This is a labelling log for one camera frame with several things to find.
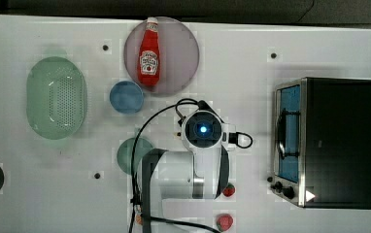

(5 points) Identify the red ketchup bottle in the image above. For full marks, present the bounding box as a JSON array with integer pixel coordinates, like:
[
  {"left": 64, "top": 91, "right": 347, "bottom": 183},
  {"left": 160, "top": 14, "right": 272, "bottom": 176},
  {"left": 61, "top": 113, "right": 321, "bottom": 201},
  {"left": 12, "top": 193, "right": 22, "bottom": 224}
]
[{"left": 137, "top": 17, "right": 160, "bottom": 86}]

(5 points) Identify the small red toy strawberry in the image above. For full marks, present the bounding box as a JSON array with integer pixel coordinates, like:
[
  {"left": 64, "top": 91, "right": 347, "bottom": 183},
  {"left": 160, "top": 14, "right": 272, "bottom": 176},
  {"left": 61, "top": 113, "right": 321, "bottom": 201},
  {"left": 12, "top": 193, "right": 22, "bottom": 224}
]
[{"left": 222, "top": 183, "right": 236, "bottom": 197}]

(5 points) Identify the green oval colander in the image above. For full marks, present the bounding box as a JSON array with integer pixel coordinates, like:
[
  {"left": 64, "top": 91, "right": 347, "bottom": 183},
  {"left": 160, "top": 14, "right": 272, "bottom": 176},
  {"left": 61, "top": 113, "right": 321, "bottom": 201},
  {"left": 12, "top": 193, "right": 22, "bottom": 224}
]
[{"left": 26, "top": 56, "right": 87, "bottom": 140}]

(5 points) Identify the green mug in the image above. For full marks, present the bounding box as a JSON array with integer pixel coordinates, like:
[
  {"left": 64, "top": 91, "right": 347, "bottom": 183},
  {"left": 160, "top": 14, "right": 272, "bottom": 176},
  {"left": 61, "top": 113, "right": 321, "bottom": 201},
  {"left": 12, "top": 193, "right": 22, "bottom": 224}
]
[{"left": 117, "top": 137, "right": 153, "bottom": 175}]

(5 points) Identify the grey round plate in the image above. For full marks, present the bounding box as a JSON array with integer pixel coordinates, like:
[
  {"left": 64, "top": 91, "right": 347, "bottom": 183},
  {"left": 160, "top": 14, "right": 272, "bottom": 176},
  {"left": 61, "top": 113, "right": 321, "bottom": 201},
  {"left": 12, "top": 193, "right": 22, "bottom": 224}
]
[{"left": 123, "top": 17, "right": 200, "bottom": 96}]

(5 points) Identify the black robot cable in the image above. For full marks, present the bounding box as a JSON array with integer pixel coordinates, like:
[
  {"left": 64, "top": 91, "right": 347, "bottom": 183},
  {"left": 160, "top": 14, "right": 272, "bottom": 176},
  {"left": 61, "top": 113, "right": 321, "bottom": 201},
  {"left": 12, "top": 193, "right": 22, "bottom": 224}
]
[{"left": 128, "top": 98, "right": 254, "bottom": 233}]

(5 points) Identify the large red toy strawberry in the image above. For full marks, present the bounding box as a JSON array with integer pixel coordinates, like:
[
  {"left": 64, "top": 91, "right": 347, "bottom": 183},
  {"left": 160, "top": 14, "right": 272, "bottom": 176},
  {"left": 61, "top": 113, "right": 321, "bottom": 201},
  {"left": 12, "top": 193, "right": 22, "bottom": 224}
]
[{"left": 216, "top": 214, "right": 234, "bottom": 232}]

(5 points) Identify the blue bowl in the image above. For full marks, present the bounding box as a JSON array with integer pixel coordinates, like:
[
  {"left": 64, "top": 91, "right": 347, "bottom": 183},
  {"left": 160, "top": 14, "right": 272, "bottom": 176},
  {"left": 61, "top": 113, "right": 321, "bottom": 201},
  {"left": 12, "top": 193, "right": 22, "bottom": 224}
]
[{"left": 109, "top": 81, "right": 144, "bottom": 114}]

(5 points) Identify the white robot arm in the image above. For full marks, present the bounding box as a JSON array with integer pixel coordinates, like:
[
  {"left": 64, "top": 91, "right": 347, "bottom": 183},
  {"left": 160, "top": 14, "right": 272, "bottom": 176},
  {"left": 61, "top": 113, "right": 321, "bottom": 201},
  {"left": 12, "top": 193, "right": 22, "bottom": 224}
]
[{"left": 139, "top": 110, "right": 232, "bottom": 233}]

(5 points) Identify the orange slice toy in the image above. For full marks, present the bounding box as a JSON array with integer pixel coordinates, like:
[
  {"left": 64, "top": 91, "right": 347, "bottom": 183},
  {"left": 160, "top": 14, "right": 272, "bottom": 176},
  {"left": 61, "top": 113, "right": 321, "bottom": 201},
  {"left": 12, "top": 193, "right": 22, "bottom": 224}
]
[{"left": 135, "top": 215, "right": 143, "bottom": 225}]

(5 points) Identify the black toaster oven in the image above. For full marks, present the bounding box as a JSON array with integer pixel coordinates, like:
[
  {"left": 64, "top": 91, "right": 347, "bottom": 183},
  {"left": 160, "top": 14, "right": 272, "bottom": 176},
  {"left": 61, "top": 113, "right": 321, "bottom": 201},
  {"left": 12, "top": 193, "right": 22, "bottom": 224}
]
[{"left": 268, "top": 77, "right": 371, "bottom": 210}]

